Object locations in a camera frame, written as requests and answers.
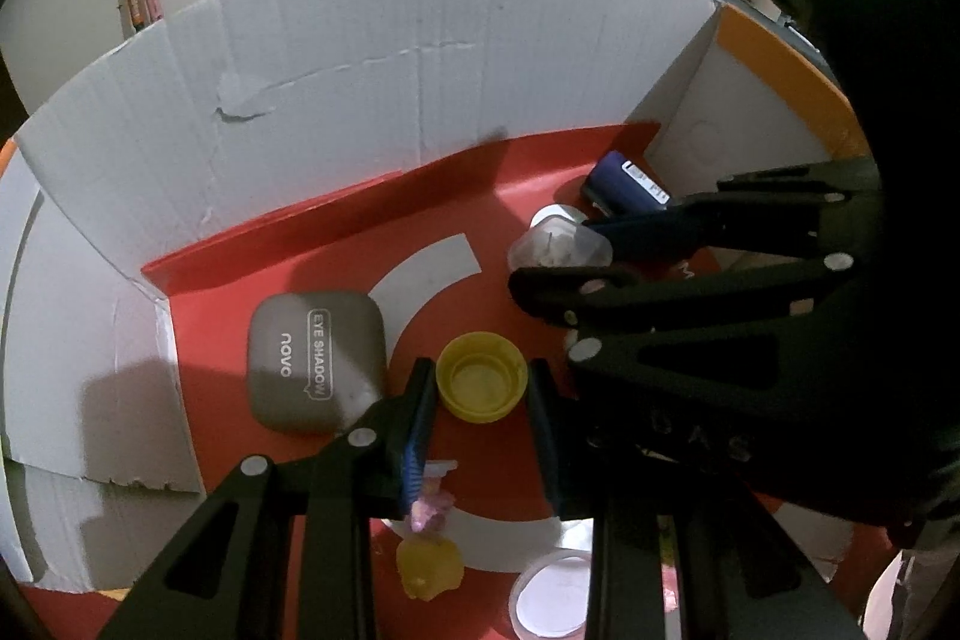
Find clear round plastic lid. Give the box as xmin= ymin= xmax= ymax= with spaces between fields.
xmin=508 ymin=549 xmax=590 ymax=640

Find yellow toy figure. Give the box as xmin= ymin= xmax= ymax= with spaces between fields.
xmin=395 ymin=536 xmax=464 ymax=601

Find pink doll figurine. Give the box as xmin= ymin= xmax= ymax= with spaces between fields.
xmin=409 ymin=459 xmax=459 ymax=534

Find grey eyeshadow case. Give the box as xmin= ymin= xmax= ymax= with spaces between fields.
xmin=245 ymin=291 xmax=387 ymax=434

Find dark blue paint bottle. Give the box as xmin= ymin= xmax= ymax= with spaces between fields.
xmin=581 ymin=151 xmax=672 ymax=218

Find yellow bottle cap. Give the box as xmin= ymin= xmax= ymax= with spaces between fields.
xmin=436 ymin=331 xmax=529 ymax=424

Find orange cardboard box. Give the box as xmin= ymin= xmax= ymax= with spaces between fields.
xmin=2 ymin=0 xmax=867 ymax=638

